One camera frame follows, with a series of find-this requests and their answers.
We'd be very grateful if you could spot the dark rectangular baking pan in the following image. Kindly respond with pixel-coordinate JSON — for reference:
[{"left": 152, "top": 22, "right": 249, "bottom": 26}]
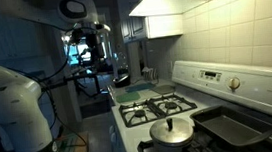
[{"left": 188, "top": 100, "right": 272, "bottom": 152}]

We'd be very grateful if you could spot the steel cooking pot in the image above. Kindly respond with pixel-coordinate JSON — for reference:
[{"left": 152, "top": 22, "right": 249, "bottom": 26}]
[{"left": 148, "top": 115, "right": 197, "bottom": 152}]

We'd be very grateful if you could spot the white gas stove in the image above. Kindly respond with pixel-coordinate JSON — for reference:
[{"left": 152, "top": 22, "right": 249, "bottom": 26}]
[{"left": 106, "top": 51, "right": 272, "bottom": 152}]

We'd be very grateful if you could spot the lit chandelier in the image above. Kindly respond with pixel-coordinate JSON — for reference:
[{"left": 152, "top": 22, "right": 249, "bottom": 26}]
[{"left": 61, "top": 33, "right": 74, "bottom": 45}]

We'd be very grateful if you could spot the black round bowl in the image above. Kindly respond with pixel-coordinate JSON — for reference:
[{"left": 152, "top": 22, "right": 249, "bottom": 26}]
[{"left": 112, "top": 73, "right": 132, "bottom": 89}]

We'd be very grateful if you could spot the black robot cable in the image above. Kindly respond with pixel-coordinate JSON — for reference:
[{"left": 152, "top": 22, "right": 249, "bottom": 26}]
[{"left": 4, "top": 22, "right": 90, "bottom": 152}]

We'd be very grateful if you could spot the green cloth mat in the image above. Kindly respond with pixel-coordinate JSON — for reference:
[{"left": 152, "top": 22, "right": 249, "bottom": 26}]
[{"left": 116, "top": 91, "right": 141, "bottom": 104}]

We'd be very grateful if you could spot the wire dish rack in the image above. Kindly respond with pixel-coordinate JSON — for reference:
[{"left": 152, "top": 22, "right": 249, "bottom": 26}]
[{"left": 140, "top": 66, "right": 160, "bottom": 83}]

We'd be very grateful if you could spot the upper kitchen cabinet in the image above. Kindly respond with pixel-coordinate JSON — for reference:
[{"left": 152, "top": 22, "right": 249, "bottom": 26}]
[{"left": 119, "top": 10, "right": 184, "bottom": 43}]

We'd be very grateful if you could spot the blue towel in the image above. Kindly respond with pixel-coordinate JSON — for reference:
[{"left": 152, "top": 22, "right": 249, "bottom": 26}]
[{"left": 125, "top": 81, "right": 156, "bottom": 94}]

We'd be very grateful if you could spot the steel pot lid black knob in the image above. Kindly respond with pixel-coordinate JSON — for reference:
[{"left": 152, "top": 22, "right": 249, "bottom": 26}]
[{"left": 148, "top": 115, "right": 196, "bottom": 150}]

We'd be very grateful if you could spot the grey quilted pot holder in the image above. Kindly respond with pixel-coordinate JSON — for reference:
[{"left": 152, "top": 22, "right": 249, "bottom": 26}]
[{"left": 150, "top": 83, "right": 177, "bottom": 97}]

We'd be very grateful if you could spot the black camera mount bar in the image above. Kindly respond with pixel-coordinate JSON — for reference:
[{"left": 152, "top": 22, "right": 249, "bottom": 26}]
[{"left": 40, "top": 72, "right": 104, "bottom": 103}]

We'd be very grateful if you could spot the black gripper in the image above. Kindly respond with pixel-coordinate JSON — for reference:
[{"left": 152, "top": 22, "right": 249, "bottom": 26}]
[{"left": 84, "top": 32, "right": 109, "bottom": 75}]

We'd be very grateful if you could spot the round stove control knob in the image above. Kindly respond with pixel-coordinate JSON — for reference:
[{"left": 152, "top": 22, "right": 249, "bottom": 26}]
[{"left": 227, "top": 75, "right": 242, "bottom": 92}]

